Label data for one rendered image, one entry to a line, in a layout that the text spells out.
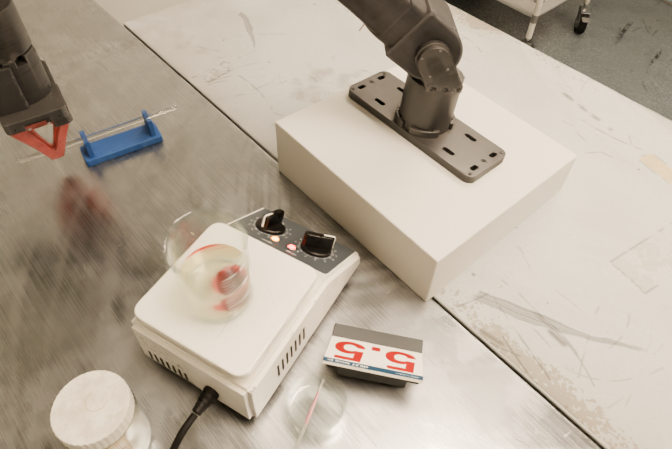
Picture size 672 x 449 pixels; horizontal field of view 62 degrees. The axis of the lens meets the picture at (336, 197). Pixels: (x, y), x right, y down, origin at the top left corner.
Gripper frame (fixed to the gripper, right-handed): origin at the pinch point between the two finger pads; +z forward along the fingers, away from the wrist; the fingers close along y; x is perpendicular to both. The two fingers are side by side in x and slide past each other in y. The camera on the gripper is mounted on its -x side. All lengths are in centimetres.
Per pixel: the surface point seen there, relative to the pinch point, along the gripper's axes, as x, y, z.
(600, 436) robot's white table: 33, 58, 4
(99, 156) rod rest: 4.4, 1.4, 2.0
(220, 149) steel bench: 18.4, 6.8, 3.3
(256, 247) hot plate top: 13.3, 29.9, -5.6
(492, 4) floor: 204, -116, 97
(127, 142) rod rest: 8.2, 0.6, 2.1
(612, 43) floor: 229, -62, 97
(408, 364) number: 21.0, 44.6, 0.9
